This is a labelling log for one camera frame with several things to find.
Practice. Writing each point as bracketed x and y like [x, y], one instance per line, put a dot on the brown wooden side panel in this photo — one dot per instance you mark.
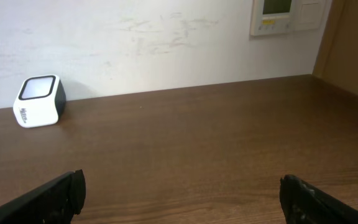
[337, 60]

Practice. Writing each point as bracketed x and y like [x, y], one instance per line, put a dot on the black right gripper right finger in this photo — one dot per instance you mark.
[302, 203]

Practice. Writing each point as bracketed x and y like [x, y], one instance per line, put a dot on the white wall switch plate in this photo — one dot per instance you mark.
[308, 14]

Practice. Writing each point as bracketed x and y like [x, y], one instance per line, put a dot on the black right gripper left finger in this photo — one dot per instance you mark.
[56, 201]

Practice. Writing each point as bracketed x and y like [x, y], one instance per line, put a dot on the white barcode scanner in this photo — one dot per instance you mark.
[40, 102]

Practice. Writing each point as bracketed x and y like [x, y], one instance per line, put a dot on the white wall thermostat panel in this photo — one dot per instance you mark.
[270, 17]

